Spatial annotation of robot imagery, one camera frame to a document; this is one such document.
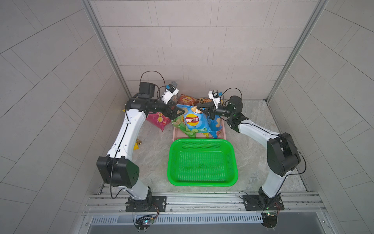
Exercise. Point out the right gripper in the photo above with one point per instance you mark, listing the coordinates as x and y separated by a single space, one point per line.
210 110

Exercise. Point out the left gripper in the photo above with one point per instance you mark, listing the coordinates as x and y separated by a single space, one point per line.
170 114

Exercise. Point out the green cucumber chips bag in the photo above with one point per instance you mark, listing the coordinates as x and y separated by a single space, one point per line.
180 124

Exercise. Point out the light blue chips bag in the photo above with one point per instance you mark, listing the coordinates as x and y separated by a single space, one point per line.
194 121

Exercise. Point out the pink chips bag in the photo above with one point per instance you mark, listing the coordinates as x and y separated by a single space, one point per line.
158 120

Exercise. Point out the pink plastic basket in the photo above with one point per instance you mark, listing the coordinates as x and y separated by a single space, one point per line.
179 134

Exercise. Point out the black orange snack bag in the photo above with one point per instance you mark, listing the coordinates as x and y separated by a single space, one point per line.
203 100

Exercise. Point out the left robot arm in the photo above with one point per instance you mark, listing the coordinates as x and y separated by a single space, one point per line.
117 168

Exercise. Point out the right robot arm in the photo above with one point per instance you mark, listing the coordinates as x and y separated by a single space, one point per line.
282 154

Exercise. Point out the red chips bag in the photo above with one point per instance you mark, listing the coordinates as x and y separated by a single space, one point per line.
187 100

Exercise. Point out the green plastic basket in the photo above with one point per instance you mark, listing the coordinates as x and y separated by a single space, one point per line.
202 163

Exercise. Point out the glass jar on stand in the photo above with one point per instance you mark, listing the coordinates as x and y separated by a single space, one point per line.
173 88

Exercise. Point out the left circuit board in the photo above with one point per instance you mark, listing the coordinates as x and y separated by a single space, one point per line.
143 223

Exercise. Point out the circuit board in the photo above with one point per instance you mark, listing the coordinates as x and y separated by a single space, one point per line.
269 220
143 223

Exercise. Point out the right circuit board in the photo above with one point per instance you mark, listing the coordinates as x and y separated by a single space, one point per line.
269 220

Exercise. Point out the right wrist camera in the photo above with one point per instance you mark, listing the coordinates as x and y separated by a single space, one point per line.
215 96

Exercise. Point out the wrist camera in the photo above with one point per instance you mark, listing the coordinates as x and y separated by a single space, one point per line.
168 96
215 96

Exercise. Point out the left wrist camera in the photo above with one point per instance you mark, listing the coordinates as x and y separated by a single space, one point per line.
168 96

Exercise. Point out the yellow plastic frame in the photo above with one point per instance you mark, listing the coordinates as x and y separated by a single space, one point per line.
136 146

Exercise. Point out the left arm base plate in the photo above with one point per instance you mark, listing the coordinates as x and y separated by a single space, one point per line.
155 204

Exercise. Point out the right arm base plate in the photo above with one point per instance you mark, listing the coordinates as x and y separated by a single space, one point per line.
262 203

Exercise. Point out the aluminium rail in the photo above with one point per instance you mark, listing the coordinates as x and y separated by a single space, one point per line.
207 203

